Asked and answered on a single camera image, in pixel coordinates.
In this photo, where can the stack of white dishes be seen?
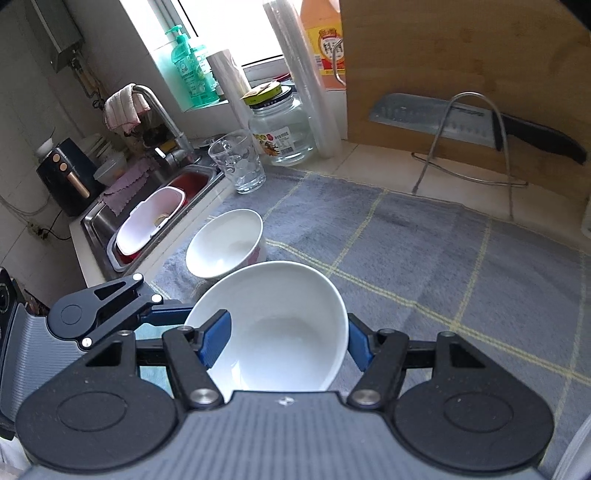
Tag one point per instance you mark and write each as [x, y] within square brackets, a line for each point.
[99, 147]

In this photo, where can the clear plastic container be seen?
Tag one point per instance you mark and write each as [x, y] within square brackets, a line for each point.
[110, 170]

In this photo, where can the teal cloth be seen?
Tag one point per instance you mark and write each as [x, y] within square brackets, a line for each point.
[150, 369]

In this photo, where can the purple dishcloth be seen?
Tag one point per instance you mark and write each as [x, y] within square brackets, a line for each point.
[127, 187]

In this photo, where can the orange liquid bottle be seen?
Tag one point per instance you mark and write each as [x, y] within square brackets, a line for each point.
[323, 41]

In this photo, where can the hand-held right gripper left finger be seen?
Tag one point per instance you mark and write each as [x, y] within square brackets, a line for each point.
[214, 339]

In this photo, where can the steel water heater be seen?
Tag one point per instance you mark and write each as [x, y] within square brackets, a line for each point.
[53, 27]

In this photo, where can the window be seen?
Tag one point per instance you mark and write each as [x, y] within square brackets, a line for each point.
[231, 23]

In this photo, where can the pink rag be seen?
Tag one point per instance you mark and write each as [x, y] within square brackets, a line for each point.
[120, 110]

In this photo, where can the bamboo cutting board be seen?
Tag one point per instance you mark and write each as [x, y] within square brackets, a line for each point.
[461, 55]

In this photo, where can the clear glass cup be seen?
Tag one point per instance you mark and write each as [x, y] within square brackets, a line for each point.
[238, 164]

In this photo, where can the steel faucet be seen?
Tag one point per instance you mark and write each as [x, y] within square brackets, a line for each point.
[159, 110]

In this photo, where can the green soap pump bottle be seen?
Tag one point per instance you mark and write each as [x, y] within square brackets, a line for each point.
[191, 69]

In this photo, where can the grey checked cloth mat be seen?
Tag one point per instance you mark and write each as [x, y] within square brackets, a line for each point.
[415, 258]

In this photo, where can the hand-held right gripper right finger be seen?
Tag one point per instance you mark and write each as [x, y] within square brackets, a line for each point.
[360, 344]

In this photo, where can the white round bowl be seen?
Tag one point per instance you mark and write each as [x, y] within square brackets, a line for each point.
[281, 332]

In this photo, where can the small plastic wrap roll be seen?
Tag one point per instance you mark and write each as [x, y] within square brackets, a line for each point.
[228, 83]

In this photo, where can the white and pink basin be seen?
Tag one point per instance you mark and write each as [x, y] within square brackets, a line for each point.
[143, 221]

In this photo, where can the wall power socket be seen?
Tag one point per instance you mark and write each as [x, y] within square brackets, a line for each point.
[38, 230]

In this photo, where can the red basin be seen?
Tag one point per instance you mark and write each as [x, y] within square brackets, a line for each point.
[194, 182]

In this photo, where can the black air fryer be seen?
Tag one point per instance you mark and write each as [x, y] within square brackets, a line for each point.
[67, 180]

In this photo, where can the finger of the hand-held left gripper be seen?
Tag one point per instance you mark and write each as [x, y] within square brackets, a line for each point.
[115, 302]

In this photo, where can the white bowl with pink print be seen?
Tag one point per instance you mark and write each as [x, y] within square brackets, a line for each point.
[221, 244]

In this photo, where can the steel sink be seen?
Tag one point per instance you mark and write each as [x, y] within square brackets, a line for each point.
[99, 226]

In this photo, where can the glass jar with yellow lid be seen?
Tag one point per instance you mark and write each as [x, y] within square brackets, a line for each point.
[281, 134]

